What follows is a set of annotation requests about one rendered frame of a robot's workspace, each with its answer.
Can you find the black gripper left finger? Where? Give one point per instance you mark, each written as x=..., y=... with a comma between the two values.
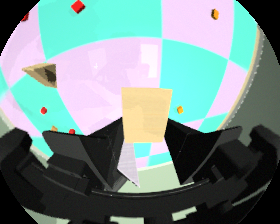
x=100, y=150

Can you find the small orange block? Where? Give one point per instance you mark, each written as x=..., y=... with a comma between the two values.
x=179, y=110
x=214, y=14

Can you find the small red block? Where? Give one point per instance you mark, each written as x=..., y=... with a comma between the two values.
x=25, y=17
x=77, y=6

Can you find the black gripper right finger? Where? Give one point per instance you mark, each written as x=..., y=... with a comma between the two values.
x=190, y=148

